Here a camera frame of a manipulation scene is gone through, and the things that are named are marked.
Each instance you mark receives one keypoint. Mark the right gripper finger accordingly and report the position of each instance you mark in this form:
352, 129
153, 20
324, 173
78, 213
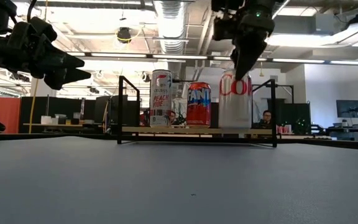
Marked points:
249, 57

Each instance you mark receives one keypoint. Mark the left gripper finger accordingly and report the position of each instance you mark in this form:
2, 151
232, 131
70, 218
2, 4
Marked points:
67, 79
61, 60

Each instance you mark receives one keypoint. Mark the silver Diet Coke can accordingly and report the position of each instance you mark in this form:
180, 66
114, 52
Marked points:
235, 109

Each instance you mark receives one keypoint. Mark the red Fanta soda can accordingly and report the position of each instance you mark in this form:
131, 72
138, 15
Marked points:
198, 109

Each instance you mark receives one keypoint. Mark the white Celsius slim can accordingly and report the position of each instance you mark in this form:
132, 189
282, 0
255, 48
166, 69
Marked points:
161, 105

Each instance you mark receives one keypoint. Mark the black room divider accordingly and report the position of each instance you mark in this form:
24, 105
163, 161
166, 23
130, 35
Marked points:
64, 107

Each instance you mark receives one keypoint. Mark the white box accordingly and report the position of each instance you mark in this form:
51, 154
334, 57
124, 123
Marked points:
46, 120

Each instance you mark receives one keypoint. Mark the wooden bench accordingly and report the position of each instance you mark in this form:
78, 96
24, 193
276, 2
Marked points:
57, 125

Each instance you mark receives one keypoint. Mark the orange partition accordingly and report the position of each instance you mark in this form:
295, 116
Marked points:
6, 107

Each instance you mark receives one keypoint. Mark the person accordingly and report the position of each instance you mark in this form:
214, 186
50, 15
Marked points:
266, 119
173, 117

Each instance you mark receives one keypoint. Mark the black dome ceiling fixture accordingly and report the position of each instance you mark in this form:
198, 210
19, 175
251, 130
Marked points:
124, 35

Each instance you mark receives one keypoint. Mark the black cabinet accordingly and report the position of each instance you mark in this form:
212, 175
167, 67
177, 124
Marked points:
294, 112

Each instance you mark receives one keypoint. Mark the dark computer monitor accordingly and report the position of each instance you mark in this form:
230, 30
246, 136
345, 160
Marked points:
348, 109

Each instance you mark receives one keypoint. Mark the grey-blue table mat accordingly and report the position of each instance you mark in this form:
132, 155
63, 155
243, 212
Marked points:
104, 186

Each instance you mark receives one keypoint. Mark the black metal table frame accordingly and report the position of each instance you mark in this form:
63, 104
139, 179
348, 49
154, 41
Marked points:
42, 136

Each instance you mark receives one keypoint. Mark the ceiling light rail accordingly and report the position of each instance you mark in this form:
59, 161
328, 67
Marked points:
179, 57

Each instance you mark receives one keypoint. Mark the silver ceiling duct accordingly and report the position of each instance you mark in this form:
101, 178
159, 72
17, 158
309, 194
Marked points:
169, 31

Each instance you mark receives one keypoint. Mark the wooden shelf with black frame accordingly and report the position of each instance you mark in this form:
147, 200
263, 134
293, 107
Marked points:
182, 130

